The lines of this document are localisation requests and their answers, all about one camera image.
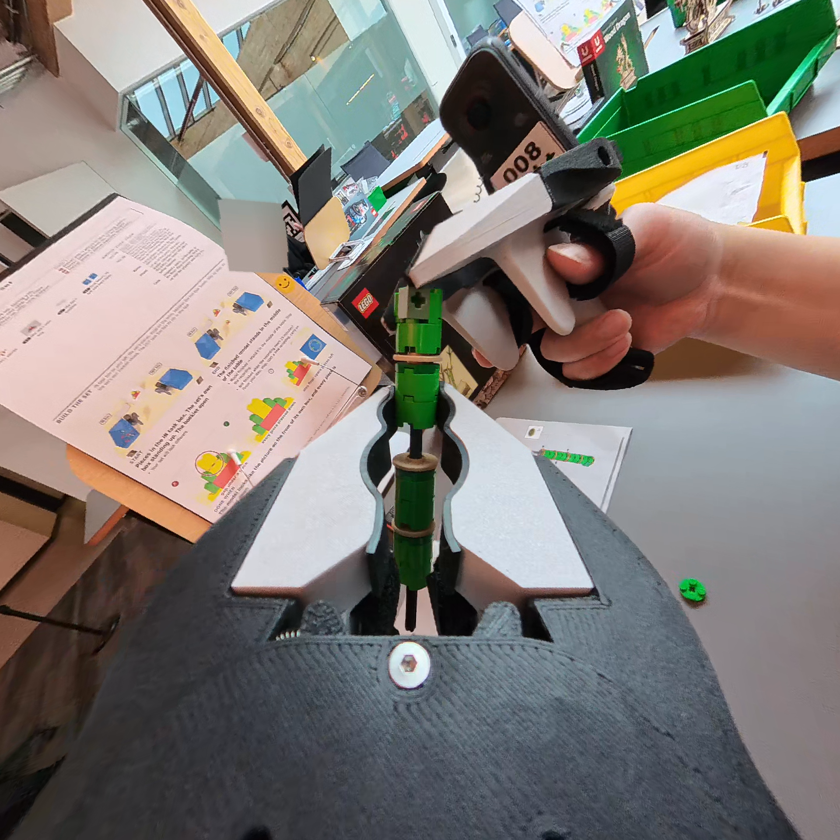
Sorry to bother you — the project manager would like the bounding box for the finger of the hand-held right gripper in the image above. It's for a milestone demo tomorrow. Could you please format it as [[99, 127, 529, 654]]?
[[441, 272, 529, 373], [407, 172, 557, 291]]

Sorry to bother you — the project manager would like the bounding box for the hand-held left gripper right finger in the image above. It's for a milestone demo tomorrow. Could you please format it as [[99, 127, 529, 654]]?
[[436, 386, 597, 595]]

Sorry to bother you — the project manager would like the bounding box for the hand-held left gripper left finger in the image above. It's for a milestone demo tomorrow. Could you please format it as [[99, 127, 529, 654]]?
[[231, 387, 398, 592]]

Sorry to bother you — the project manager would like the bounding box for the green bamboo stalk brick model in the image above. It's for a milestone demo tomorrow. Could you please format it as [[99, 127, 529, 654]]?
[[384, 283, 448, 634]]

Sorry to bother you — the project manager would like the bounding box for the person's right forearm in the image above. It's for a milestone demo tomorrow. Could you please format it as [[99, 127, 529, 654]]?
[[709, 210, 840, 383]]

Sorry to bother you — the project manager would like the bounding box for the person's right hand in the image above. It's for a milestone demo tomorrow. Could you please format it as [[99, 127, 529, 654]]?
[[472, 202, 723, 383]]

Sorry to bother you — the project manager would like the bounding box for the white instruction booklet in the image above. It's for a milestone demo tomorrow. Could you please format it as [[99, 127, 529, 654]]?
[[495, 416, 634, 514]]

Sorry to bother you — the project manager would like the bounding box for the dark model kit box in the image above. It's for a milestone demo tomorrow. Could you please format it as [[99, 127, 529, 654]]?
[[577, 0, 651, 104]]

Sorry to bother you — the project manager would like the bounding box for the black toy brick box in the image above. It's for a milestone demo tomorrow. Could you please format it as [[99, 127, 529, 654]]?
[[320, 190, 516, 421]]

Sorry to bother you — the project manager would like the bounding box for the wooden sheet board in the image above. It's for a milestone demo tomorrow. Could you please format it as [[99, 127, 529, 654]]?
[[66, 272, 385, 546]]

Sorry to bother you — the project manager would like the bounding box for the green plastic bin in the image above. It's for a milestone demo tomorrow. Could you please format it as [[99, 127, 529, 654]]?
[[577, 80, 770, 179], [620, 0, 840, 116]]

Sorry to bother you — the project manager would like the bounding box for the wooden model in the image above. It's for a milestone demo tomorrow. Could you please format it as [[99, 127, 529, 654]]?
[[679, 0, 739, 53]]

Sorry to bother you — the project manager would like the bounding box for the white paper sheet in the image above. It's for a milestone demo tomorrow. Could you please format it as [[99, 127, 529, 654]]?
[[653, 152, 769, 225]]

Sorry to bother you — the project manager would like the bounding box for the printed instruction sheet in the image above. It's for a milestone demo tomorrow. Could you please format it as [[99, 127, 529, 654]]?
[[0, 197, 374, 524]]

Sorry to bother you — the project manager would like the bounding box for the wooden beam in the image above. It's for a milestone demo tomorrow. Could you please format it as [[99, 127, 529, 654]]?
[[144, 0, 309, 177]]

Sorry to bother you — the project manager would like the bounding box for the yellow plastic bin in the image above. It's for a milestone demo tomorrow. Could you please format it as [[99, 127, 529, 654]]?
[[610, 112, 808, 236]]

